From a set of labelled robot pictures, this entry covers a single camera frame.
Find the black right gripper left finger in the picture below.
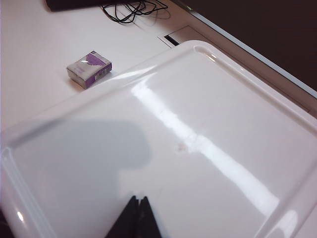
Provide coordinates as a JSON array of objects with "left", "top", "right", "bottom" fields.
[{"left": 105, "top": 195, "right": 140, "bottom": 238}]

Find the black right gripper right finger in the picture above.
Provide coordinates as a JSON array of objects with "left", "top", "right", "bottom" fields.
[{"left": 135, "top": 195, "right": 163, "bottom": 238}]

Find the white plastic drawer cabinet frame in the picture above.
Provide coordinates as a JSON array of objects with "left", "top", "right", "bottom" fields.
[{"left": 0, "top": 39, "right": 317, "bottom": 238}]

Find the white purple tissue pack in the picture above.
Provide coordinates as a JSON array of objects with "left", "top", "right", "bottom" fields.
[{"left": 66, "top": 49, "right": 112, "bottom": 89}]

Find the grey desk partition panel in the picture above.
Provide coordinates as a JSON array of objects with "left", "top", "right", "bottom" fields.
[{"left": 173, "top": 0, "right": 317, "bottom": 97}]

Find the black flat pad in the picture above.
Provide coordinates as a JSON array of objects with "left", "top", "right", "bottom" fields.
[{"left": 45, "top": 0, "right": 149, "bottom": 12}]

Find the black cable bundle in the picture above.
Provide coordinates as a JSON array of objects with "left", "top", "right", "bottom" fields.
[{"left": 102, "top": 0, "right": 171, "bottom": 25}]

